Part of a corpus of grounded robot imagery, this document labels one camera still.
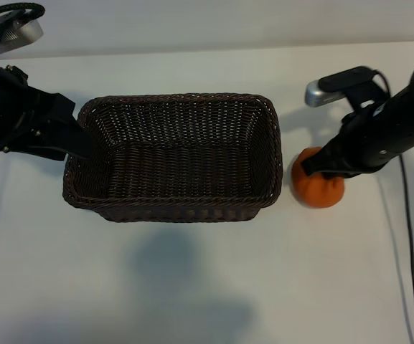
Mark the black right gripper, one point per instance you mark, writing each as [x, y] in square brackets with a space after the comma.
[382, 136]

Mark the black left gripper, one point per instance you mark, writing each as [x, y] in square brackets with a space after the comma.
[5, 107]

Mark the orange fruit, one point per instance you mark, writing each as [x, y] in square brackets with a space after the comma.
[318, 193]

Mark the dark brown woven basket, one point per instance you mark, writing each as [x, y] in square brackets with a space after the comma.
[178, 172]

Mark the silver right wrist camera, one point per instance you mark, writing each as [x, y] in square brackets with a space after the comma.
[316, 95]

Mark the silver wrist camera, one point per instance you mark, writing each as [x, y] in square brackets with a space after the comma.
[316, 95]
[25, 34]

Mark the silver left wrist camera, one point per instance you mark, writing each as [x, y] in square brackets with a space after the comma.
[25, 34]

